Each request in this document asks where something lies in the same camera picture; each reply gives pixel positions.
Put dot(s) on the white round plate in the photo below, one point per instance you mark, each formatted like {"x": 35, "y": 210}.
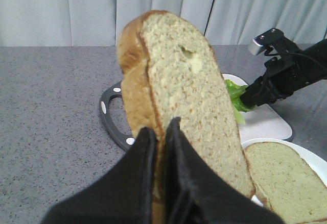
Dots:
{"x": 318, "y": 167}

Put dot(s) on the white cutting board grey rim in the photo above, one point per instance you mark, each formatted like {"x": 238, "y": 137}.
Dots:
{"x": 262, "y": 122}

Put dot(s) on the green lettuce leaf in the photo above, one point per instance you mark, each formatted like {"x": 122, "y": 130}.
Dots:
{"x": 235, "y": 91}

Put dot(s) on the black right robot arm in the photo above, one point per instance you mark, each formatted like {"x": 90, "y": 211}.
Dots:
{"x": 319, "y": 68}

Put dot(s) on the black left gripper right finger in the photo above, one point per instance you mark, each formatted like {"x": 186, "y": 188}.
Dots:
{"x": 195, "y": 194}

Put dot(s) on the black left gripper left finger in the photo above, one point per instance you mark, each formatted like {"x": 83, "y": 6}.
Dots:
{"x": 123, "y": 195}

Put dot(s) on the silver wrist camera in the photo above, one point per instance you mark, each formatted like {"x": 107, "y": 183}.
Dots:
{"x": 258, "y": 45}

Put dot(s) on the bread slice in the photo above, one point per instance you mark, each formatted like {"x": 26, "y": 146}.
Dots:
{"x": 170, "y": 70}
{"x": 286, "y": 184}

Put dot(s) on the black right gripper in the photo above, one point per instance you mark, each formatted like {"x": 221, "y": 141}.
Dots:
{"x": 289, "y": 70}

